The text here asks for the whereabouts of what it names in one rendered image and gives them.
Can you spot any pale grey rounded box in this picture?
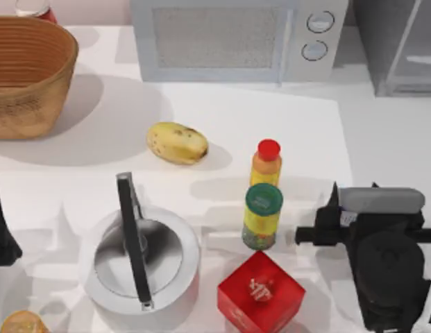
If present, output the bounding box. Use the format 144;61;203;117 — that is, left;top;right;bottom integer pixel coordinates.
339;187;426;215

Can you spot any red box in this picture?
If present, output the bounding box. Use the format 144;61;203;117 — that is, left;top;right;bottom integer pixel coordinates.
217;250;307;333

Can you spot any yellow bread loaf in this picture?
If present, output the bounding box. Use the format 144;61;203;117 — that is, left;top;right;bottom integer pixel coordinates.
146;121;210;167

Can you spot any red can with silver top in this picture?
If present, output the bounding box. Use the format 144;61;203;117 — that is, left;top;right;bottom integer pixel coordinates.
14;0;59;26

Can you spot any white kettle with black handle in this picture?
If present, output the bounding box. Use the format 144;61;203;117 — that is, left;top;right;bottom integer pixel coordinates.
83;171;202;315

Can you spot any pale microwave oven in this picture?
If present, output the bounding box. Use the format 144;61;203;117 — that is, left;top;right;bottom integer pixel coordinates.
128;0;350;87

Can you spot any yellow bottle with green cap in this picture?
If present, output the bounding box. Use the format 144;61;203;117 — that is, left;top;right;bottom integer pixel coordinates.
241;182;285;252

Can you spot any orange bottle with red cap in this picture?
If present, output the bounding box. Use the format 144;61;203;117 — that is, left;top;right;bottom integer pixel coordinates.
250;139;283;190

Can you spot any round microwave knob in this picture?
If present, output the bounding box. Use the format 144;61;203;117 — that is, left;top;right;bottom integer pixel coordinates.
301;39;330;62
305;10;336;33

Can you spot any woven brown basket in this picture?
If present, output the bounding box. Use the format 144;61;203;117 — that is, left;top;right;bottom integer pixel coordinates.
0;15;80;141

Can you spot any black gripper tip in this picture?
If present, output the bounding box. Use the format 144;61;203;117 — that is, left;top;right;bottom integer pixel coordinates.
0;176;24;268

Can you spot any yellow round object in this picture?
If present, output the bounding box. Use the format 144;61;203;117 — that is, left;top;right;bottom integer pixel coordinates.
0;309;52;333

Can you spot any grey cabinet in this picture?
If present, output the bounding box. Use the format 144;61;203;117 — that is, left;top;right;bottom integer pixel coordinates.
351;0;431;99

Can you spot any pale microwave door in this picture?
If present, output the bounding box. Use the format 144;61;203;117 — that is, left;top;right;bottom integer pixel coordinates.
130;0;294;85

